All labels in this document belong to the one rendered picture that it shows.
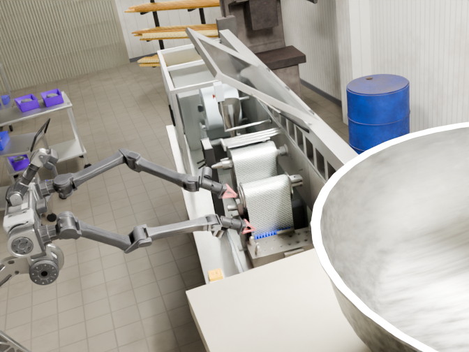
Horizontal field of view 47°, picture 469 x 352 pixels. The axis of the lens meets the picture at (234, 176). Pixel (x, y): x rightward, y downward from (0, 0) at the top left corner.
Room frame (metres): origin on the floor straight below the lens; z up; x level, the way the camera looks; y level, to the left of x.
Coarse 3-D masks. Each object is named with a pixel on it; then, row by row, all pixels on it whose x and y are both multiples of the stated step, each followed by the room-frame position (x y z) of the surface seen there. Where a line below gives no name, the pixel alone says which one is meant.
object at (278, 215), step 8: (288, 200) 2.44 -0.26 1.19; (256, 208) 2.42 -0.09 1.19; (264, 208) 2.43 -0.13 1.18; (272, 208) 2.43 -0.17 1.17; (280, 208) 2.44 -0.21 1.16; (288, 208) 2.44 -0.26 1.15; (248, 216) 2.42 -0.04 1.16; (256, 216) 2.42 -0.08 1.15; (264, 216) 2.43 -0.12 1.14; (272, 216) 2.43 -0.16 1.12; (280, 216) 2.44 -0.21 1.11; (288, 216) 2.44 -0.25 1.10; (256, 224) 2.42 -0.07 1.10; (264, 224) 2.43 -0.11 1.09; (272, 224) 2.43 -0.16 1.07; (280, 224) 2.44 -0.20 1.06; (288, 224) 2.44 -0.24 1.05; (256, 232) 2.42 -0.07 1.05; (264, 232) 2.42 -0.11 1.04
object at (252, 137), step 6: (258, 132) 2.81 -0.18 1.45; (264, 132) 2.81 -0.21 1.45; (270, 132) 2.78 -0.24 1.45; (276, 132) 2.78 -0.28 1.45; (282, 132) 2.76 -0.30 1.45; (228, 138) 2.79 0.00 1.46; (234, 138) 2.79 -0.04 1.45; (240, 138) 2.76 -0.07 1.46; (246, 138) 2.76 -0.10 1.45; (252, 138) 2.74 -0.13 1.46; (258, 138) 2.74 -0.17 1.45; (264, 138) 2.75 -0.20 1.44; (222, 144) 2.75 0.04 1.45; (228, 144) 2.72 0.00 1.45; (234, 144) 2.72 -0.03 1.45; (240, 144) 2.73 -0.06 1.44
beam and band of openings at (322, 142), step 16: (224, 32) 4.60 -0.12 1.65; (240, 48) 3.97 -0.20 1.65; (272, 112) 3.07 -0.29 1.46; (288, 128) 2.70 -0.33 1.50; (320, 128) 2.26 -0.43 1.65; (304, 144) 2.41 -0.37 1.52; (320, 144) 2.15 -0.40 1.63; (336, 144) 2.07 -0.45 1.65; (320, 160) 2.25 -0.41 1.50; (336, 160) 1.96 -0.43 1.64; (320, 176) 2.19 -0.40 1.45
